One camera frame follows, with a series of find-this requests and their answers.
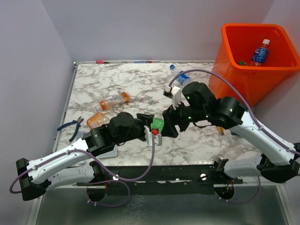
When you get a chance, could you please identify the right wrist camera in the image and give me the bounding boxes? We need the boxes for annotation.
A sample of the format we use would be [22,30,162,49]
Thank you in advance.
[163,85,182,110]

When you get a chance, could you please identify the orange plastic bin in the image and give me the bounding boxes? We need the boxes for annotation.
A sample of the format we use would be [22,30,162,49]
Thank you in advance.
[212,23,300,106]

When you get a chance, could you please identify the orange label crushed bottle left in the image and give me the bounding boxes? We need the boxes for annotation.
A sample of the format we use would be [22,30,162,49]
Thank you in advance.
[95,91,130,111]

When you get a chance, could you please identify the red marker pen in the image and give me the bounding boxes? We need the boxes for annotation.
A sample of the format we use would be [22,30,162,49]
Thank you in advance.
[96,60,110,64]

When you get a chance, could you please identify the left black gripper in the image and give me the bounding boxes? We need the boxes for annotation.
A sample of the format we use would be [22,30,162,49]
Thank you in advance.
[114,115,155,145]

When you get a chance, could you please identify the yellow pencil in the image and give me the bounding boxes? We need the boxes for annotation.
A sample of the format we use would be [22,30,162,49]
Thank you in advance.
[217,127,224,135]

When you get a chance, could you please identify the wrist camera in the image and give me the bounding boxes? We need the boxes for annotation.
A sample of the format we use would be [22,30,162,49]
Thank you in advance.
[144,126,162,147]
[163,85,182,110]

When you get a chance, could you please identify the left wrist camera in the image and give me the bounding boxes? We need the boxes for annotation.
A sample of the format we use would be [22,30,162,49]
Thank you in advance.
[144,126,162,147]

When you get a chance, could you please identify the green plastic bottle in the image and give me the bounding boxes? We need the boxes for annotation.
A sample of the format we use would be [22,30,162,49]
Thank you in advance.
[150,117,164,133]

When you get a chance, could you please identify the blue handled pliers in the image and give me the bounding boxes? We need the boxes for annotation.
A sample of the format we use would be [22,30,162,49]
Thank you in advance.
[57,116,84,143]

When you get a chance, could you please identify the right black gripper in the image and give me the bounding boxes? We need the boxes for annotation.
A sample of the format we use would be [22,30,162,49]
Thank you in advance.
[161,97,208,137]

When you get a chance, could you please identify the green cap tea bottle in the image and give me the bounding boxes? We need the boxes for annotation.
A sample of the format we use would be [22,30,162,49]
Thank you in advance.
[237,61,246,66]

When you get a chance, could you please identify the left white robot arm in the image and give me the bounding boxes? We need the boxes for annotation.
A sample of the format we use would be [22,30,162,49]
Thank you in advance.
[15,112,162,201]

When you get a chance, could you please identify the clear water bottle left edge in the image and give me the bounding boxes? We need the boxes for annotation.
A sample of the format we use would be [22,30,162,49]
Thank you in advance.
[75,131,86,141]

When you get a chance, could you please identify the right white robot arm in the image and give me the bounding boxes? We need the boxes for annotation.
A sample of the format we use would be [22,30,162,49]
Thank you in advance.
[161,82,300,183]

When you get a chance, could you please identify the large orange label bottle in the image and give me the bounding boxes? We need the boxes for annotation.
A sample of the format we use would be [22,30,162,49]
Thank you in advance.
[86,112,109,129]

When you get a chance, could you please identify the black base frame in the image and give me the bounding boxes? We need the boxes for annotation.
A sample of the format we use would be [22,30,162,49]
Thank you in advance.
[86,165,243,201]

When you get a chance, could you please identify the blue red pen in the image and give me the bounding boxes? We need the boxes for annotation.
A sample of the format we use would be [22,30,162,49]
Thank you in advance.
[134,60,162,64]

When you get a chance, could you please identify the small blue label bottle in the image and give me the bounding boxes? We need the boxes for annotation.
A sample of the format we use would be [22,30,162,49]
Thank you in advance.
[249,39,270,67]

